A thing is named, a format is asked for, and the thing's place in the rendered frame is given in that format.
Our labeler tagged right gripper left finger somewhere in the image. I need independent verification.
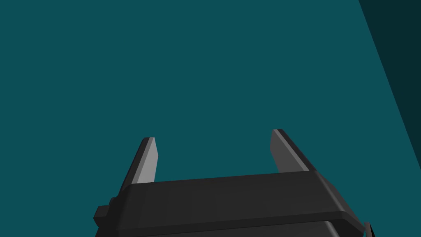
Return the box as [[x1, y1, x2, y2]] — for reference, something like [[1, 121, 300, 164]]
[[119, 136, 159, 194]]

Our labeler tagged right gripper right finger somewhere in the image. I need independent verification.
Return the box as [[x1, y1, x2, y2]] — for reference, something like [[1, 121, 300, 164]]
[[269, 128, 317, 174]]

